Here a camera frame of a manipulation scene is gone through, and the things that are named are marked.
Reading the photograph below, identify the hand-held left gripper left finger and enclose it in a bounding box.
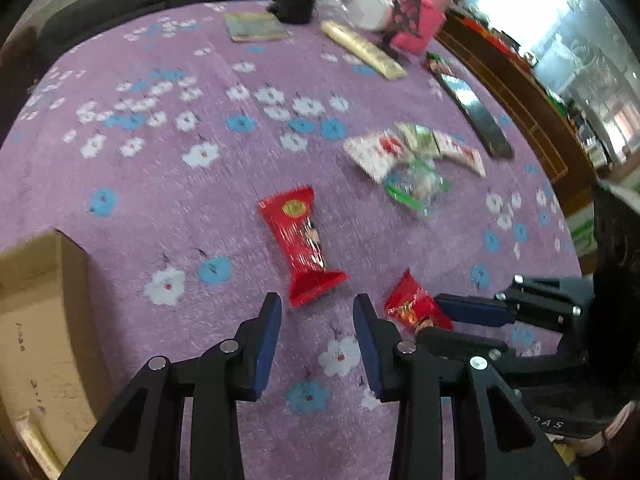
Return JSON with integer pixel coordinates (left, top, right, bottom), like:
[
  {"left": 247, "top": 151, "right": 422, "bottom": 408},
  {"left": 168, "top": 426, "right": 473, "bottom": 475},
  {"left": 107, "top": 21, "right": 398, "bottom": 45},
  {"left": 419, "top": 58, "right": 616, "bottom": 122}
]
[{"left": 59, "top": 292, "right": 283, "bottom": 480}]

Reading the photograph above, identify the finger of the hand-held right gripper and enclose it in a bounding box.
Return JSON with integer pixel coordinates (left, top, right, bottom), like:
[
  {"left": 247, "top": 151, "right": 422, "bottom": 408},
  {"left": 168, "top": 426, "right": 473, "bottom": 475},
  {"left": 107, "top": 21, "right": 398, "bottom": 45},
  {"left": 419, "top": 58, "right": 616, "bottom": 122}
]
[
  {"left": 416, "top": 327, "right": 561, "bottom": 386},
  {"left": 434, "top": 275, "right": 596, "bottom": 333}
]

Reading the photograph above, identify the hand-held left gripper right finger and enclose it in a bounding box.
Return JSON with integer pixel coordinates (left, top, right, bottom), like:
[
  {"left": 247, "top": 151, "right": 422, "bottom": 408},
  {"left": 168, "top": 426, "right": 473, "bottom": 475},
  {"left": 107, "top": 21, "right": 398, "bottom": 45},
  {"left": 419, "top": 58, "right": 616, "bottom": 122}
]
[{"left": 352, "top": 294, "right": 576, "bottom": 480}]

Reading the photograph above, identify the small red candy packet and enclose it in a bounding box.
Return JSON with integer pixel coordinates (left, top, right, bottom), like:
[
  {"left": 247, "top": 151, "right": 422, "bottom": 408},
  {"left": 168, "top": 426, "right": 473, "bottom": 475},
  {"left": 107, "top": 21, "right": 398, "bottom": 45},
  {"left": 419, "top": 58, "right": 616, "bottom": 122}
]
[{"left": 383, "top": 268, "right": 455, "bottom": 335}]

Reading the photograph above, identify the long red snack packet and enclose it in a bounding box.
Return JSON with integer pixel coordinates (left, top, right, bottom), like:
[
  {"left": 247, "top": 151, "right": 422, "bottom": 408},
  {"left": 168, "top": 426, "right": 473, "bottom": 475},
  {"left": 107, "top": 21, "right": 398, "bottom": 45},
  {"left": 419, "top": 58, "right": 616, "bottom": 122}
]
[{"left": 257, "top": 186, "right": 349, "bottom": 308}]

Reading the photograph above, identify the cardboard box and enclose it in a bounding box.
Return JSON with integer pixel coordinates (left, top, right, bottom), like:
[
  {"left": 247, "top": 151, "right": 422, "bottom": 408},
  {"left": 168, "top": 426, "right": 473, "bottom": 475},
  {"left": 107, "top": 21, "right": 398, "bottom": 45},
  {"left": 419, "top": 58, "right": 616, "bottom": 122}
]
[{"left": 0, "top": 229, "right": 118, "bottom": 480}]

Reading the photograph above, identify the person's right hand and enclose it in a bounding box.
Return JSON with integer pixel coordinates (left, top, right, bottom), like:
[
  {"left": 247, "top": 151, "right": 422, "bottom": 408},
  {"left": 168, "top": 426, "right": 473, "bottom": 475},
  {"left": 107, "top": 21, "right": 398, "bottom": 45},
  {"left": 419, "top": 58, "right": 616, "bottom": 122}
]
[{"left": 575, "top": 400, "right": 640, "bottom": 456}]

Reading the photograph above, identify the green striped bag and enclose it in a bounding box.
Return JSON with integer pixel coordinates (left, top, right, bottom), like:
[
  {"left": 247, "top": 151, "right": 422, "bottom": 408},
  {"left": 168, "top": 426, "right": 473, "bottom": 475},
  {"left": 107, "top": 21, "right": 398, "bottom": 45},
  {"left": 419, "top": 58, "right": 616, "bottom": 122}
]
[{"left": 570, "top": 210, "right": 598, "bottom": 256}]

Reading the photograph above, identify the clear green snack packet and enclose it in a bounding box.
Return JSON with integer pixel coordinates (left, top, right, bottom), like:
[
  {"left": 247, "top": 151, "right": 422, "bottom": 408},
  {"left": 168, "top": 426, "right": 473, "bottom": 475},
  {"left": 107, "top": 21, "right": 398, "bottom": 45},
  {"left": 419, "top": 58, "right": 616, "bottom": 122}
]
[{"left": 382, "top": 157, "right": 453, "bottom": 218}]

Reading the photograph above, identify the white snack packet red label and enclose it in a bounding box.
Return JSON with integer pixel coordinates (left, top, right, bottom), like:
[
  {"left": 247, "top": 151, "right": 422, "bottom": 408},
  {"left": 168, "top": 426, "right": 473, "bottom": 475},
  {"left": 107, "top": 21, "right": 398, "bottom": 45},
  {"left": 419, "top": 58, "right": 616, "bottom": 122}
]
[{"left": 432, "top": 130, "right": 488, "bottom": 178}]

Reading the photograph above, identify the green and white snack packet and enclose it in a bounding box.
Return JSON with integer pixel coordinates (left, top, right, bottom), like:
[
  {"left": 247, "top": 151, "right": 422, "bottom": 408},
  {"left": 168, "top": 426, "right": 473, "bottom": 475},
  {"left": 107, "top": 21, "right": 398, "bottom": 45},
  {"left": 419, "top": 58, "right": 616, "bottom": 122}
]
[{"left": 397, "top": 122, "right": 441, "bottom": 153}]

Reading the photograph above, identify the purple floral tablecloth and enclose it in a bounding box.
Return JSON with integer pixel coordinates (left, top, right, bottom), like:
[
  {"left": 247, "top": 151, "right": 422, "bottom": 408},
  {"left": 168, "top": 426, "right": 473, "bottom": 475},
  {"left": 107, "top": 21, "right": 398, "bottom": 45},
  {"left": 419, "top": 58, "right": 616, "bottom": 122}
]
[{"left": 0, "top": 0, "right": 586, "bottom": 480}]

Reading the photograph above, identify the white snack packet red print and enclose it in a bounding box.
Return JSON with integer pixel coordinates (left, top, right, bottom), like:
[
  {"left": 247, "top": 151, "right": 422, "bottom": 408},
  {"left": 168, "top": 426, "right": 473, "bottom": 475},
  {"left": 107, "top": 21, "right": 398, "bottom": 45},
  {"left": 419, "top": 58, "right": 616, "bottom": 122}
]
[{"left": 342, "top": 130, "right": 408, "bottom": 183}]

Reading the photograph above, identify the long black packet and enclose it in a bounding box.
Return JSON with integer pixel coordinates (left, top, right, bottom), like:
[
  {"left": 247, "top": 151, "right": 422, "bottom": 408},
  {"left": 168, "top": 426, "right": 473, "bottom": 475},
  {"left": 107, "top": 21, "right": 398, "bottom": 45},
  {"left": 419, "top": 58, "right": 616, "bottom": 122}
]
[{"left": 434, "top": 71, "right": 516, "bottom": 160}]

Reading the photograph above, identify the wooden cabinet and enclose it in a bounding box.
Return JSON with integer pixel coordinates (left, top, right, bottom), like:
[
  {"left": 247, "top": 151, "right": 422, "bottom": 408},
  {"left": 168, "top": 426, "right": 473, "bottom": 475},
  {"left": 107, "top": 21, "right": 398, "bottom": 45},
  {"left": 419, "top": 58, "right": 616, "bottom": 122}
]
[{"left": 440, "top": 10, "right": 601, "bottom": 221}]

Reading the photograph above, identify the green and red candy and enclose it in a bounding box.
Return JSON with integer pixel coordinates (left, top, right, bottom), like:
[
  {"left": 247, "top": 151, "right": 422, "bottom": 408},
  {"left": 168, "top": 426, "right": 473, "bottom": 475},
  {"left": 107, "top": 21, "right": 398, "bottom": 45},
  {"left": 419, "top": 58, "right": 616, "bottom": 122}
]
[{"left": 425, "top": 52, "right": 453, "bottom": 75}]

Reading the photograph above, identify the cream tube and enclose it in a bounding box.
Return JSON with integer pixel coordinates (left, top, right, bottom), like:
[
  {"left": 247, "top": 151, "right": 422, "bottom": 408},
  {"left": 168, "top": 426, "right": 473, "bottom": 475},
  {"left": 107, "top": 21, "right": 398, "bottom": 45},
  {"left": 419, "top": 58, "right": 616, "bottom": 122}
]
[{"left": 320, "top": 20, "right": 408, "bottom": 80}]

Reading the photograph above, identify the window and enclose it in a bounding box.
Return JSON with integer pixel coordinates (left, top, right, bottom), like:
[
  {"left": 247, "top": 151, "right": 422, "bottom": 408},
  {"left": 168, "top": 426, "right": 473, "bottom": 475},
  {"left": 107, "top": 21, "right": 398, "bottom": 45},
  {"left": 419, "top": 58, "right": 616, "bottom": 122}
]
[{"left": 460, "top": 0, "right": 640, "bottom": 171}]

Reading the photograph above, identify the grey-green flat packet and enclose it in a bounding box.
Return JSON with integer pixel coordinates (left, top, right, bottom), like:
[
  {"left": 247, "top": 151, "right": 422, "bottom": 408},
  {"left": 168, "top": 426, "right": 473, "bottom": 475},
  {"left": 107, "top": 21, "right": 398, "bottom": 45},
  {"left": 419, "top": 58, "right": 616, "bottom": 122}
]
[{"left": 224, "top": 12, "right": 293, "bottom": 43}]

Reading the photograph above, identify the white round container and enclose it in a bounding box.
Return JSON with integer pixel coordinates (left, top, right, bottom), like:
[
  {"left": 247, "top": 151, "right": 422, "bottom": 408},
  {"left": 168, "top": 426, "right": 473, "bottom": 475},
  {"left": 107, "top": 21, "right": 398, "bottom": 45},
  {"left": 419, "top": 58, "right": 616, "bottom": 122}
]
[{"left": 345, "top": 0, "right": 396, "bottom": 31}]

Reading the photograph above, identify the small black jar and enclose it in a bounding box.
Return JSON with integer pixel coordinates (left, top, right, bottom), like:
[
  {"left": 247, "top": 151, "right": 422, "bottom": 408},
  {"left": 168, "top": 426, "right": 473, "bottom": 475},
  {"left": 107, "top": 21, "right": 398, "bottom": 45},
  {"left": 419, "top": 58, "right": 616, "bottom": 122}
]
[{"left": 267, "top": 0, "right": 316, "bottom": 25}]

